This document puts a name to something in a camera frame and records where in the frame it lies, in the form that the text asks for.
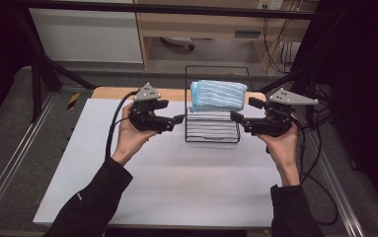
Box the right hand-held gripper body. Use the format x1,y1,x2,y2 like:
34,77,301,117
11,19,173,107
242,87,320,138

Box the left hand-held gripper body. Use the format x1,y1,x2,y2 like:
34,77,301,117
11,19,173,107
128,82,178,133

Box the blue striped cloth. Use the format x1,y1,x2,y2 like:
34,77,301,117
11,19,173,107
189,79,249,113

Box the black wire rack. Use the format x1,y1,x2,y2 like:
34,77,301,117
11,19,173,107
185,64,255,144

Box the person's left hand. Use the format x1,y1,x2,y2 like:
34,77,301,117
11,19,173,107
112,102,160,167

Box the person's right hand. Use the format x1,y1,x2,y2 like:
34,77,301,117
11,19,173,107
257,113,301,188

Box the black metal stand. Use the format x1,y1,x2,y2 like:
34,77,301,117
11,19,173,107
257,58,319,129
15,6,97,123

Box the office chair base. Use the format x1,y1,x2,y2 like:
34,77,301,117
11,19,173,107
161,37,195,51

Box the white table mat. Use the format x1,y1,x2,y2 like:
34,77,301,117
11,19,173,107
33,98,312,230

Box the yellow black tape marker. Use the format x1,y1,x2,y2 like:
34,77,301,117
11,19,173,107
66,92,81,111

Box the wooden desk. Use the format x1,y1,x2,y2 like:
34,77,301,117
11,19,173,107
133,0,319,72

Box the white cabinet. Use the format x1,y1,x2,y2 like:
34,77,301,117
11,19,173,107
28,0,144,64

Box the left hand-held gripper cable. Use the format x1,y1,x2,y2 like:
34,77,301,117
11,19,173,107
105,90,140,162

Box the hand-held gripper cable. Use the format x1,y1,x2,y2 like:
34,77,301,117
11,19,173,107
105,90,140,162
291,117,340,227

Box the black floor cables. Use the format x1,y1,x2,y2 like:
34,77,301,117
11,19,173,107
299,82,334,141

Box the hanging cable bundle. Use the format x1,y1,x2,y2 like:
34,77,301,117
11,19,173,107
263,16,301,74

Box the aluminium rail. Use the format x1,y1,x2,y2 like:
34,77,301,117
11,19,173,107
0,93,59,228
303,131,365,237

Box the right hand-held gripper cable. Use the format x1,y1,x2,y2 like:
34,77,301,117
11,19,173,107
291,117,340,227

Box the black frame crossbar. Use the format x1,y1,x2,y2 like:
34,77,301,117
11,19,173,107
15,1,323,20

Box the white wall socket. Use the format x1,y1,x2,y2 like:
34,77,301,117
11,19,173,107
257,0,283,10

